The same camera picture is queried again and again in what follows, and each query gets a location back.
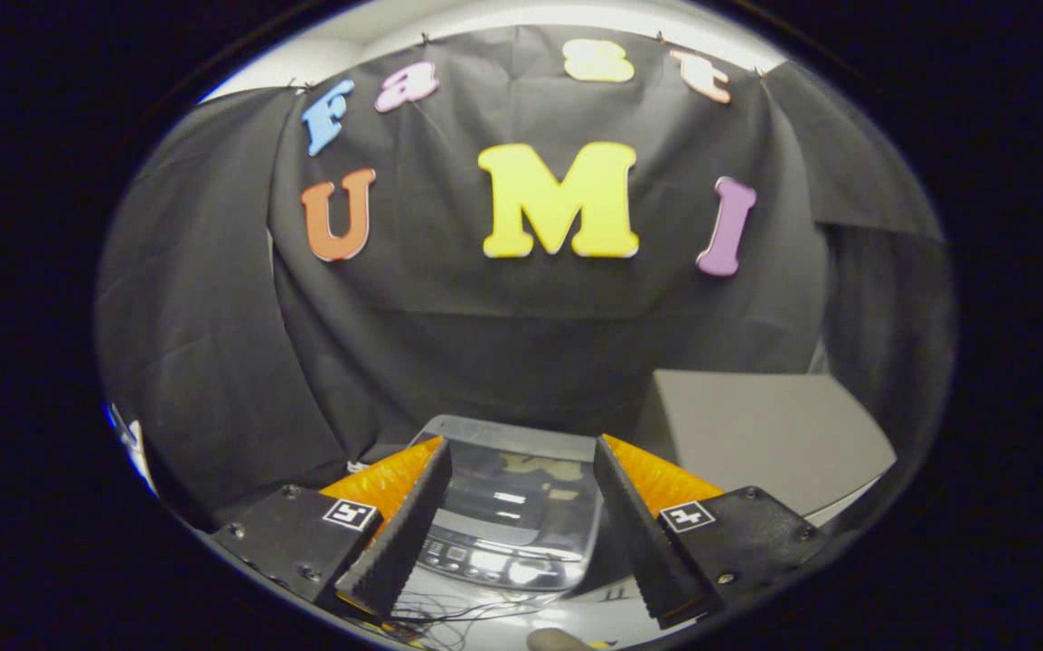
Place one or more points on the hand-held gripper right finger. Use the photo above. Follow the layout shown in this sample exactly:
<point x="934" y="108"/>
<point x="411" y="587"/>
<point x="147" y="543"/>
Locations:
<point x="643" y="538"/>

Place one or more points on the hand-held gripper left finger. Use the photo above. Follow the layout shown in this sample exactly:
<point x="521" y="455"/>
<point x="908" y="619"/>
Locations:
<point x="399" y="538"/>

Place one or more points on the grey washing machine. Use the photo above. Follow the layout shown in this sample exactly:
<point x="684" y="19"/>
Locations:
<point x="503" y="570"/>

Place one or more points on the dark washing machine lid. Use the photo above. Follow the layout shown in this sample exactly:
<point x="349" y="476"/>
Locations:
<point x="521" y="443"/>

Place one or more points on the beige cabinet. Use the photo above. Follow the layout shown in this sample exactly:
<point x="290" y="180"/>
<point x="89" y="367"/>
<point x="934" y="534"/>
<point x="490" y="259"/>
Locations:
<point x="756" y="434"/>

